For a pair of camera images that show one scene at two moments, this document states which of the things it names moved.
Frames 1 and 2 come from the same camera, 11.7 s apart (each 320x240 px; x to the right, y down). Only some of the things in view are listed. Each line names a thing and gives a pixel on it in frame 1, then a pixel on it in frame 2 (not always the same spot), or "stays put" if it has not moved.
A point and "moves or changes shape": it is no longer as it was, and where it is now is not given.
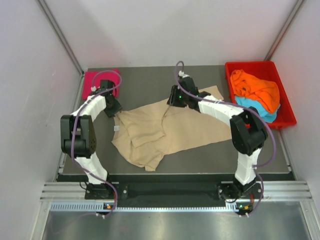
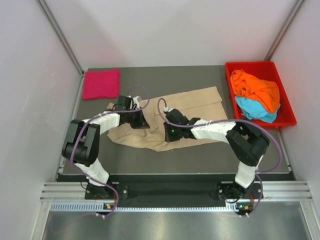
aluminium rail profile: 269,190 stays put
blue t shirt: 269,117 stays put
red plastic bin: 286,116 stays put
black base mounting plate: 223,191 stays put
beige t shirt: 143,135 moves or changes shape
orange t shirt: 267,92 stays put
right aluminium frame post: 297,7 stays put
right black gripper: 173,100 → 169,138
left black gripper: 117,108 → 141,122
